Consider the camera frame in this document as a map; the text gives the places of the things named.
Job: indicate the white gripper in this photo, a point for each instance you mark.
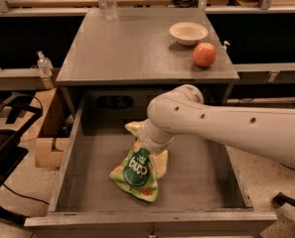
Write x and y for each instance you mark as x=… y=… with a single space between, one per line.
x=152 y=141

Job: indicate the green rice chip bag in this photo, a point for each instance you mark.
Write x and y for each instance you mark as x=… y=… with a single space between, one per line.
x=136 y=175

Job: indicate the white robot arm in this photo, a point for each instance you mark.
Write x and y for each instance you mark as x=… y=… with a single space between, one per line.
x=265 y=132

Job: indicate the open grey drawer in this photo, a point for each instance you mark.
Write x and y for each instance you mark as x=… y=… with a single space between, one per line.
x=201 y=193

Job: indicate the grey wooden cabinet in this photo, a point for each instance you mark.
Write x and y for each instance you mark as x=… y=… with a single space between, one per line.
x=137 y=49

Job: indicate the brown cardboard box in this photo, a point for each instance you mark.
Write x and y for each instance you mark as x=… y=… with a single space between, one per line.
x=51 y=142

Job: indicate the red apple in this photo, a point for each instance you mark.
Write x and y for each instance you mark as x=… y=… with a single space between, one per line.
x=204 y=54

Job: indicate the white paper bowl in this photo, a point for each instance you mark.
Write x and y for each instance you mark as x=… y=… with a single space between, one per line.
x=188 y=33

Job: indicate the small white pump bottle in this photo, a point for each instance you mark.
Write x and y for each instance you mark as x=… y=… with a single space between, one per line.
x=225 y=45

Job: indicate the clear sanitizer pump bottle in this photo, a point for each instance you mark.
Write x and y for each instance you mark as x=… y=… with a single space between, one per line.
x=44 y=64

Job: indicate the clear plastic water bottle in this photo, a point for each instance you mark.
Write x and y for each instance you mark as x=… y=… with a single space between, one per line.
x=109 y=8

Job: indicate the black stand base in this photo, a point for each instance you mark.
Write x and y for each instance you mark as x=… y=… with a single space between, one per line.
x=280 y=199

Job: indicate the black chair frame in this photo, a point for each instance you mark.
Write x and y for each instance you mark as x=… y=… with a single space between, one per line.
x=11 y=154

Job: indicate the grey shelf rail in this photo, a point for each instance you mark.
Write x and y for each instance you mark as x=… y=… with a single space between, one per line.
x=21 y=79

